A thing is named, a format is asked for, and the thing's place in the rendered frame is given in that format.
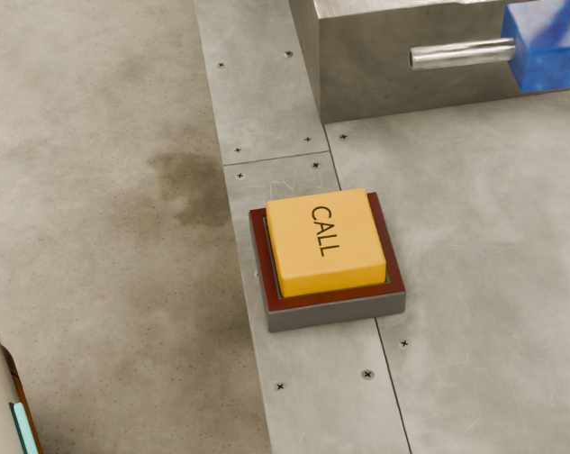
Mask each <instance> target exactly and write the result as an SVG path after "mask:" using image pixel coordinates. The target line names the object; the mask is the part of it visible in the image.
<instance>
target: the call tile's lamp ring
mask: <svg viewBox="0 0 570 454"><path fill-rule="evenodd" d="M366 195H367V199H368V202H369V205H370V208H371V212H372V215H373V218H374V221H375V227H376V229H377V233H378V236H379V240H380V242H381V246H382V249H383V253H384V255H385V261H386V262H385V266H386V269H387V273H388V276H389V279H390V282H391V283H387V284H382V285H375V286H364V287H358V288H351V289H346V290H339V291H333V292H328V293H321V294H315V295H304V296H297V297H292V298H286V299H278V294H277V290H276V281H275V277H274V272H273V268H272V263H271V258H270V254H269V249H268V245H267V236H266V231H265V226H264V222H263V217H266V216H267V209H266V208H259V209H253V210H249V212H250V217H251V221H252V226H253V232H254V236H255V241H256V246H257V251H258V260H259V265H260V269H261V274H262V279H263V284H264V288H265V294H266V299H267V308H268V311H269V312H274V311H280V310H286V309H292V308H298V307H305V306H310V305H317V304H327V303H334V302H339V301H346V300H352V299H358V298H364V297H370V296H376V295H388V294H393V293H400V292H405V289H404V286H403V281H402V278H401V274H400V271H399V268H398V265H397V262H396V258H395V255H394V250H393V247H392V243H391V241H390V238H389V234H388V231H387V228H386V225H385V219H384V217H383V213H382V210H381V207H380V204H379V201H378V198H377V194H376V192H373V193H366Z"/></svg>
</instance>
